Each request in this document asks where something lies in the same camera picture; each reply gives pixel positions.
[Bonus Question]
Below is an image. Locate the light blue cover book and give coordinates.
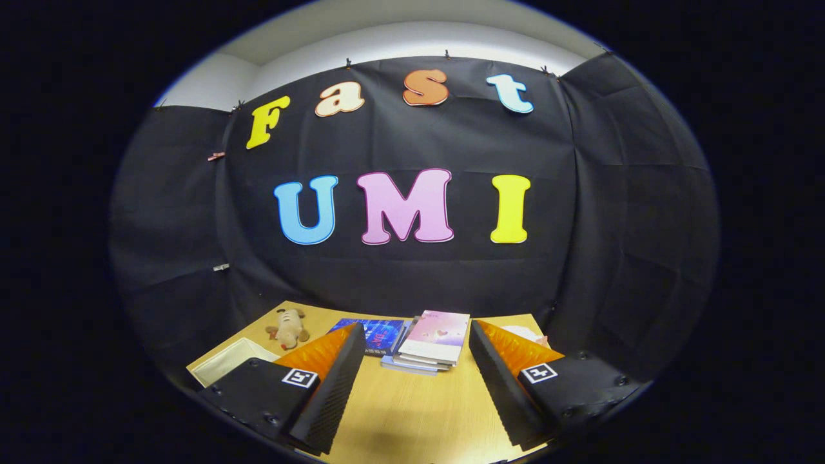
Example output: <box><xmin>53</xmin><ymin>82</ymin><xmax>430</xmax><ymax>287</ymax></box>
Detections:
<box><xmin>380</xmin><ymin>356</ymin><xmax>440</xmax><ymax>377</ymax></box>

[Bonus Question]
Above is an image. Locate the white plush toy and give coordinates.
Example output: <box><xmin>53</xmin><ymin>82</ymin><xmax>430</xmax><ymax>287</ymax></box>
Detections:
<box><xmin>500</xmin><ymin>325</ymin><xmax>549</xmax><ymax>349</ymax></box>

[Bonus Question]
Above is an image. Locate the brown plush dog toy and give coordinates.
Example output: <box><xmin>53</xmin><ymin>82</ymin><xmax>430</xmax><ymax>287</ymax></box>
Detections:
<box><xmin>266</xmin><ymin>308</ymin><xmax>310</xmax><ymax>351</ymax></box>

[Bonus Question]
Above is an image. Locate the black backdrop cloth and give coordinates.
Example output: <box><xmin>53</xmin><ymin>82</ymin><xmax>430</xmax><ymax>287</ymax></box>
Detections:
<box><xmin>110</xmin><ymin>52</ymin><xmax>719</xmax><ymax>387</ymax></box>

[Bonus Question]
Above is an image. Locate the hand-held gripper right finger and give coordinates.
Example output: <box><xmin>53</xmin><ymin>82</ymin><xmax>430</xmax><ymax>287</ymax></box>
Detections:
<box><xmin>469</xmin><ymin>319</ymin><xmax>645</xmax><ymax>452</ymax></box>

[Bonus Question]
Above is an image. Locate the beige fabric storage box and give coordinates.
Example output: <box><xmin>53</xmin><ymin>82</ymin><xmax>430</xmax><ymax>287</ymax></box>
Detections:
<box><xmin>187</xmin><ymin>336</ymin><xmax>282</xmax><ymax>388</ymax></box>

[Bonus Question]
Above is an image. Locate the pink cover book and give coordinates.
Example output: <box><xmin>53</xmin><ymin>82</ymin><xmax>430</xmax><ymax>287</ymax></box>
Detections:
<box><xmin>398</xmin><ymin>310</ymin><xmax>471</xmax><ymax>366</ymax></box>

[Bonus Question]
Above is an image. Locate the grey cover book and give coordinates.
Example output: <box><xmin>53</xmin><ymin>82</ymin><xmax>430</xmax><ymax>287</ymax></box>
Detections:
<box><xmin>391</xmin><ymin>353</ymin><xmax>452</xmax><ymax>372</ymax></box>

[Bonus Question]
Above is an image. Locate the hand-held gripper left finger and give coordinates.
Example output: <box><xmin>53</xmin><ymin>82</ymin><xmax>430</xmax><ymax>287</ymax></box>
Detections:
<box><xmin>197</xmin><ymin>322</ymin><xmax>367</xmax><ymax>456</ymax></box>

